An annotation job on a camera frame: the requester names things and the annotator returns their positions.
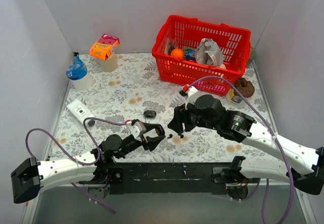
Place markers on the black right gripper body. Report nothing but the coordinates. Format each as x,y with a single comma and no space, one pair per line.
183,117

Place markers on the blue green snack packet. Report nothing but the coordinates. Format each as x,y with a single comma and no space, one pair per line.
189,54

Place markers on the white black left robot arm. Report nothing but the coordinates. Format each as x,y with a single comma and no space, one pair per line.
32,177

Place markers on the floral patterned table mat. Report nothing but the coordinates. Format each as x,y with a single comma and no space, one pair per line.
125,94

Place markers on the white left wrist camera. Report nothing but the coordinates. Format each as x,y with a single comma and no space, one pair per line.
136,128

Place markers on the orange pink snack pack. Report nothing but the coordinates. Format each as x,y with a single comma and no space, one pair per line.
104,46

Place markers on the clear dark snack packet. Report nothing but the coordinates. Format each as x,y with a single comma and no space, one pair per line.
170,45

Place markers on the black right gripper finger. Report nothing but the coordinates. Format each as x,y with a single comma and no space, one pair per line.
189,120
176,124

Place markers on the white bottle blue cap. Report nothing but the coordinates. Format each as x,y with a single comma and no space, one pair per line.
79,75

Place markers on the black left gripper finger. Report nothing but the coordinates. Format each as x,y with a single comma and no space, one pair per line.
153,142
157,127

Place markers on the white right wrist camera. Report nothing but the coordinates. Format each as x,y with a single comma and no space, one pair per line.
189,93

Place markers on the white tube black cap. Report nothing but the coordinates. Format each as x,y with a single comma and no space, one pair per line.
81,112

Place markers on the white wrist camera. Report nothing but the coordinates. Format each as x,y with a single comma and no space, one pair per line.
189,93
136,128

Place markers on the long black earbud charging case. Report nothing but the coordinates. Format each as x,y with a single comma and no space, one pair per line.
150,114

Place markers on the red plastic shopping basket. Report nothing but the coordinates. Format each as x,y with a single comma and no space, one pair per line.
234,43

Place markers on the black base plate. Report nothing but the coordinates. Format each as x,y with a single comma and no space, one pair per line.
140,178

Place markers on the crumpled grey white bag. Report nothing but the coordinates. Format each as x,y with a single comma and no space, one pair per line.
209,53

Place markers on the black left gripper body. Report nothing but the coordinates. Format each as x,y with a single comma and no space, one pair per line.
145,141

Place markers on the orange fruit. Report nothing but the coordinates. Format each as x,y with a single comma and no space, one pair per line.
177,53

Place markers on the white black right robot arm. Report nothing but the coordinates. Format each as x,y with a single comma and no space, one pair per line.
296,164

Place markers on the beige paper cup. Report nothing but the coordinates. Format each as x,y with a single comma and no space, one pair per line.
110,64

